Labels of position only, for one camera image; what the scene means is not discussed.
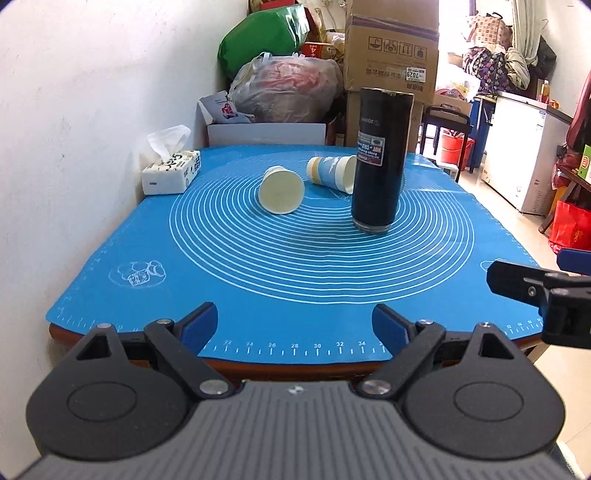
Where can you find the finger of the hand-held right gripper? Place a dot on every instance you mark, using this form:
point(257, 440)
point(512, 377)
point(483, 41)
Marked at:
point(517, 282)
point(575, 257)

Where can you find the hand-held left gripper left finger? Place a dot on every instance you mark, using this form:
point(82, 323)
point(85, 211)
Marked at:
point(202, 325)

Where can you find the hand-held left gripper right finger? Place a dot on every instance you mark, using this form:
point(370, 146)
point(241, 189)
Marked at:
point(390, 328)

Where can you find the blue and white paper cup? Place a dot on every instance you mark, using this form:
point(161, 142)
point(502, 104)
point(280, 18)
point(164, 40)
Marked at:
point(327, 170)

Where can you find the black tumbler cup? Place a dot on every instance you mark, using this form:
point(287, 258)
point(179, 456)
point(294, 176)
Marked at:
point(378, 184)

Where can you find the red shopping bag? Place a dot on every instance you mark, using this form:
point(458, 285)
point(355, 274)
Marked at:
point(570, 226)

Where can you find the blue silicone baking mat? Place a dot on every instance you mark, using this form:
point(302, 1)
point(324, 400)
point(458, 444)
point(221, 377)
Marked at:
point(277, 277)

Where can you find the green box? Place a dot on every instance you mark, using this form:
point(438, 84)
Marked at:
point(585, 164)

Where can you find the white chest freezer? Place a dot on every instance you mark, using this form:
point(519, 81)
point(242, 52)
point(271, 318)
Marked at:
point(521, 152)

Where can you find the red bucket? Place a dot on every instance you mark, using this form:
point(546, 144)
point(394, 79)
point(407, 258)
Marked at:
point(453, 147)

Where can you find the white tissue box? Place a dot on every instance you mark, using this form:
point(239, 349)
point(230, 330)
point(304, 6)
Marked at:
point(168, 177)

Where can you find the orange drink bottle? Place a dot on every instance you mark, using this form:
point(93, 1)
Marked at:
point(544, 92)

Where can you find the black chair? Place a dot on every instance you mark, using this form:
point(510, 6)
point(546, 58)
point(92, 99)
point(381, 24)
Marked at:
point(444, 110)

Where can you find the white cardboard box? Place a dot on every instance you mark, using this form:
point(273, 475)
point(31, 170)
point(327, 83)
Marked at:
point(258, 134)

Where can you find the grey clothing bundle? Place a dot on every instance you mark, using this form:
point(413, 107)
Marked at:
point(518, 67)

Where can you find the purple floral bag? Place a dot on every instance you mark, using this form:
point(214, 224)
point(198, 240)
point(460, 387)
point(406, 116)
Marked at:
point(485, 71)

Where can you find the pink patterned bag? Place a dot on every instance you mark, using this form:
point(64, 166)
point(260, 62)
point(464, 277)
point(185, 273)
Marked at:
point(489, 30)

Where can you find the clear plastic bag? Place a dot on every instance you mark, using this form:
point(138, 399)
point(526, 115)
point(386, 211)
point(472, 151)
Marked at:
point(286, 87)

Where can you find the large brown cardboard box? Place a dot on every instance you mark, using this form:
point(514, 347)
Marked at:
point(392, 37)

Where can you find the small red box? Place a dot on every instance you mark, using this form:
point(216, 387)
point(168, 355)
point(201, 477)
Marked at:
point(317, 49)

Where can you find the green bag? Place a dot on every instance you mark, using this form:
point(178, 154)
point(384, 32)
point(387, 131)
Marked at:
point(258, 37)

